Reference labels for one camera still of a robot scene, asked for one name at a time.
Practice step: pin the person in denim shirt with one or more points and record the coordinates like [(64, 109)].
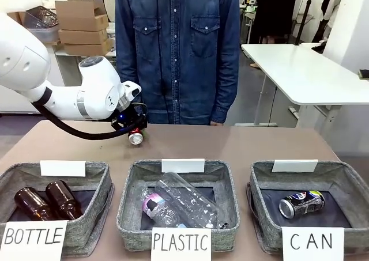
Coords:
[(176, 56)]

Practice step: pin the black mesh plastic basket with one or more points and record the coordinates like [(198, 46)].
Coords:
[(41, 17)]

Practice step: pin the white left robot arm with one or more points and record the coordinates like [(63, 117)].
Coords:
[(95, 99)]

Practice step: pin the plastic bottle with pink label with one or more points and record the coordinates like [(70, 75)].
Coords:
[(154, 204)]

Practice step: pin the black tripod pole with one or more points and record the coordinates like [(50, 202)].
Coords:
[(305, 13)]

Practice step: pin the blank white card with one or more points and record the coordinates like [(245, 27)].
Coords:
[(183, 166), (294, 166), (63, 168)]

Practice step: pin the grey fabric basket labelled can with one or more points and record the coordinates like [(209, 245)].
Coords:
[(346, 186)]

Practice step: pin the white side desk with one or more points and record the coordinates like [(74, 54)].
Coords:
[(56, 68)]

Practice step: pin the flat closed cardboard box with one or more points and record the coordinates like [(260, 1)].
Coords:
[(88, 48), (83, 35)]

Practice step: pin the large clear plastic bottle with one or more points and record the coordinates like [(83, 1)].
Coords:
[(187, 200)]

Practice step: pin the white paper sign CAN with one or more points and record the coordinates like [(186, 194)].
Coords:
[(312, 242)]

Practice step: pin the white paper sign BOTTLE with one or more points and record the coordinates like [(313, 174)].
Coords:
[(31, 238)]

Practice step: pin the grey fabric basket labelled bottle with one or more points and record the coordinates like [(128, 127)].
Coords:
[(95, 186)]

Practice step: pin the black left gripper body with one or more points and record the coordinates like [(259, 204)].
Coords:
[(132, 118)]

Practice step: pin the person's left hand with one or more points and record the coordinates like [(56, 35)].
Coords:
[(216, 123)]

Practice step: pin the clear plastic storage bin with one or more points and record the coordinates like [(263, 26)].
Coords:
[(49, 34)]

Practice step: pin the crushed red soda can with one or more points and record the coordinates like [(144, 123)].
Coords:
[(136, 138)]

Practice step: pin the grey fabric basket labelled plastic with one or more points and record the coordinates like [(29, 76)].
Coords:
[(225, 186)]

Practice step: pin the open cardboard box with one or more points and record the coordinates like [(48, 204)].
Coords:
[(82, 14)]

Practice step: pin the brown glass bottle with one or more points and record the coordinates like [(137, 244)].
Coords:
[(63, 199), (33, 204)]

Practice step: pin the dark block on white table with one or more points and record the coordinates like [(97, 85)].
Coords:
[(364, 73)]

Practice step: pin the background person in black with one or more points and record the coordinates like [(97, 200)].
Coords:
[(274, 13)]

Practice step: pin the small upright cardboard box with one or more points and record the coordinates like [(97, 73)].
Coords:
[(17, 15)]

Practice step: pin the white paper sign PLASTIC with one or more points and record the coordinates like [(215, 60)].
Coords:
[(181, 242)]

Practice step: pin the black soda can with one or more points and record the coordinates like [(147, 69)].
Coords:
[(302, 203)]

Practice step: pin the white office table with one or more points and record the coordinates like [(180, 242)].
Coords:
[(302, 71)]

